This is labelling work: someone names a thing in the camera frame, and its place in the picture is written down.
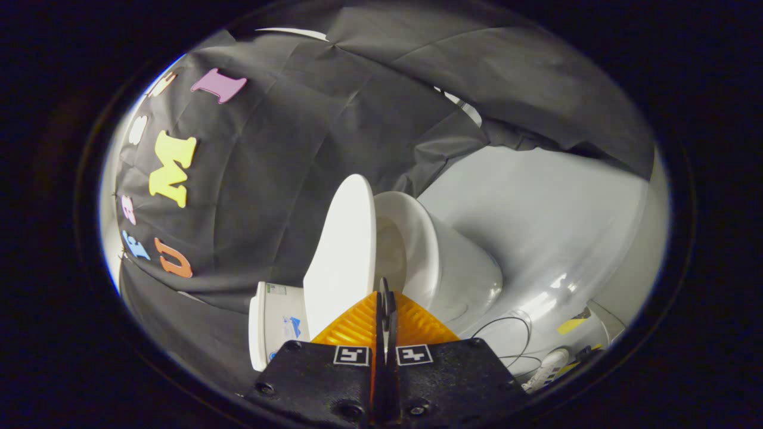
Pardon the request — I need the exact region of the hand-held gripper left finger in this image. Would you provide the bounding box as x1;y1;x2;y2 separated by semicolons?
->
244;290;386;428

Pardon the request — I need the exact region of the white toilet lid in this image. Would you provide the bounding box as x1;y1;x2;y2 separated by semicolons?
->
302;173;378;341

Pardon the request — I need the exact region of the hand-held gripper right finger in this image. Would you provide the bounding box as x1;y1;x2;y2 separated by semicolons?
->
381;277;531;428

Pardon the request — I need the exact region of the black backdrop cloth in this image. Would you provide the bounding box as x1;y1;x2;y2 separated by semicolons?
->
112;5;657;395

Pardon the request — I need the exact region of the black cable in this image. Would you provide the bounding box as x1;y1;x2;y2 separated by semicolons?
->
470;315;544;377

